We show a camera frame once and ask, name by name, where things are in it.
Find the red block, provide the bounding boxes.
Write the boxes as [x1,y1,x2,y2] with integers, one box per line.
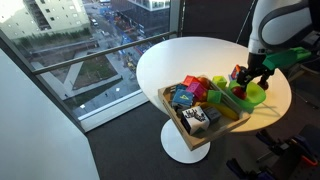
[181,75,200,88]

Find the blue number block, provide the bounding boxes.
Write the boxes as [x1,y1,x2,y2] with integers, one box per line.
[171,88,195,108]

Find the magenta block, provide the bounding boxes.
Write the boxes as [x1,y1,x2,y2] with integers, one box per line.
[185,81,206,100]

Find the orange shape sorter cube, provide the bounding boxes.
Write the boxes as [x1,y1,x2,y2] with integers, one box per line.
[230,64,242,81]

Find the white cube black pattern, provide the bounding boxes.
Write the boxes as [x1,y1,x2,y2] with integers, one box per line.
[180,105,211,136]

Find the lime green cube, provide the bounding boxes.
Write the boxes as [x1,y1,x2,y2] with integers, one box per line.
[211,75,228,90]

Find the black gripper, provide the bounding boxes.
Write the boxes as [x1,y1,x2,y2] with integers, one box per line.
[236,53,273,93]

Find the blue black clamp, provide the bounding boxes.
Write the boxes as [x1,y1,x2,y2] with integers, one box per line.
[226,158,268,180]

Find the gray cube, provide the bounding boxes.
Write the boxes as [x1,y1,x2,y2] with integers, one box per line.
[202,105,223,124]

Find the black chair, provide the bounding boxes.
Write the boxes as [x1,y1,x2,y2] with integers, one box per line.
[286,29,320,84]

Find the orange fruit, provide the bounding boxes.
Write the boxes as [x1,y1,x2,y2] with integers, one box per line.
[197,76,211,90]

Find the dark red plum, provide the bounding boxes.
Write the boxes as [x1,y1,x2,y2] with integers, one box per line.
[257,81,270,91]

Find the white table pedestal base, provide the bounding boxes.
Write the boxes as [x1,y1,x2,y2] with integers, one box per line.
[160,118,211,165]

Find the yellow banana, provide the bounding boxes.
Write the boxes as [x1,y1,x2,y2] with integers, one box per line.
[199,101,240,121]

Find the grey window rail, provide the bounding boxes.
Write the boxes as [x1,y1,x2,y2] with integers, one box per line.
[32,30,178,76]

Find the dark patterned block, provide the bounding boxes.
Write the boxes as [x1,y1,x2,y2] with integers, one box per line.
[169,84,187,97]

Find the green plastic bowl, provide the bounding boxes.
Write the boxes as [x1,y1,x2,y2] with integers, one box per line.
[227,78,267,110]

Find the black orange clamp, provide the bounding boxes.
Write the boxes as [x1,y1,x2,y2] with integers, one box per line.
[255,124,320,180]

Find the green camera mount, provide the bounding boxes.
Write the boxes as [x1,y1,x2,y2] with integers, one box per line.
[262,46,313,71]

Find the red apple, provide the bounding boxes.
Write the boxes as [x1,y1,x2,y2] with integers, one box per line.
[231,85,248,101]

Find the wooden tray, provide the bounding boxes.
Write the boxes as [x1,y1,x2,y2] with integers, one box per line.
[157,74,252,152]

